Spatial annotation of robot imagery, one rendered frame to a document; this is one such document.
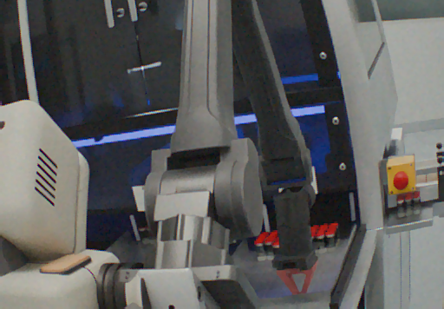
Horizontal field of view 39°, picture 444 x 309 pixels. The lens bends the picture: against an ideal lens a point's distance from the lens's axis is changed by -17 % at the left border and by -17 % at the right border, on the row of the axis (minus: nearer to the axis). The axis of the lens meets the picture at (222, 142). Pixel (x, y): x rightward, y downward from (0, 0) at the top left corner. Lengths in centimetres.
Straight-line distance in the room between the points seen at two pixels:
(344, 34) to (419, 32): 462
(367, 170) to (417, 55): 461
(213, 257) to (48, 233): 16
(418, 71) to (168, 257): 554
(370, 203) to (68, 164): 94
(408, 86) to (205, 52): 539
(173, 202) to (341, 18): 85
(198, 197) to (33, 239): 18
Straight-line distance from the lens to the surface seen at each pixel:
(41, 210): 63
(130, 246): 178
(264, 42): 102
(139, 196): 166
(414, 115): 617
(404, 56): 608
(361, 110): 147
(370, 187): 151
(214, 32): 78
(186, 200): 67
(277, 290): 134
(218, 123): 72
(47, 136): 66
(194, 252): 62
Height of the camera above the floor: 143
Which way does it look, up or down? 11 degrees down
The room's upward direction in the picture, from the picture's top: 11 degrees counter-clockwise
